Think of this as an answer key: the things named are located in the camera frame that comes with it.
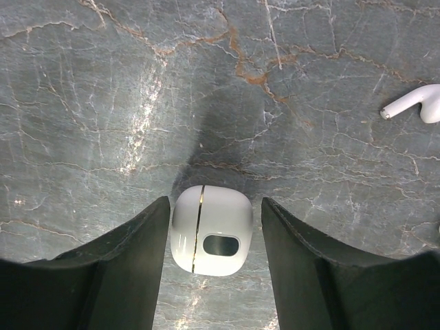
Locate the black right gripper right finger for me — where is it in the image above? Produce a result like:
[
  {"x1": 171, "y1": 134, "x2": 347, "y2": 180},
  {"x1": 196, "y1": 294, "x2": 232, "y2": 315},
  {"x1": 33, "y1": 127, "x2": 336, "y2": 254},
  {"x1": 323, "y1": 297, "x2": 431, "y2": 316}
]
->
[{"x1": 261, "y1": 197, "x2": 439, "y2": 329}]

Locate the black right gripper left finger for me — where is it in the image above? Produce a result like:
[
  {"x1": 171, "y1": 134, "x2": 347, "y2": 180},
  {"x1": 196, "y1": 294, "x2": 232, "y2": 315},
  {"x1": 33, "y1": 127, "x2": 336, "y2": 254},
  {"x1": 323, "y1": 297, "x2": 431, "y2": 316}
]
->
[{"x1": 1, "y1": 196, "x2": 171, "y2": 329}]

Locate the white earbud charging case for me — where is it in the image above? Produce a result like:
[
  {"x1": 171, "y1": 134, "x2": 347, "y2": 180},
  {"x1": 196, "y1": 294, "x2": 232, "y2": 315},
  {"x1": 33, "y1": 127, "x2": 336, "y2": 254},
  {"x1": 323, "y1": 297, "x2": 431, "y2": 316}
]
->
[{"x1": 170, "y1": 185, "x2": 254, "y2": 276}]

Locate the white stemmed earbud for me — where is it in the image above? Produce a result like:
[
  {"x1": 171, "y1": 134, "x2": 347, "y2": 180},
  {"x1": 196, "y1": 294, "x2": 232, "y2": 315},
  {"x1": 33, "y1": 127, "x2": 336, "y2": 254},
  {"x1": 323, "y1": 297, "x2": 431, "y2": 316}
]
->
[{"x1": 380, "y1": 84, "x2": 439, "y2": 124}]

